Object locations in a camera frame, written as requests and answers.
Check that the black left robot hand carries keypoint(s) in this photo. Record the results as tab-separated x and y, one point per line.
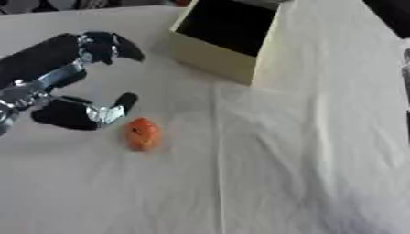
48	58

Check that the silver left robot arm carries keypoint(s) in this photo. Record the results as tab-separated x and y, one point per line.
8	105

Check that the tan cardboard box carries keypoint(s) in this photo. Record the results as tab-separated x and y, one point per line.
224	39

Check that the orange toy fruit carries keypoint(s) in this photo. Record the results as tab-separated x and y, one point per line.
143	134

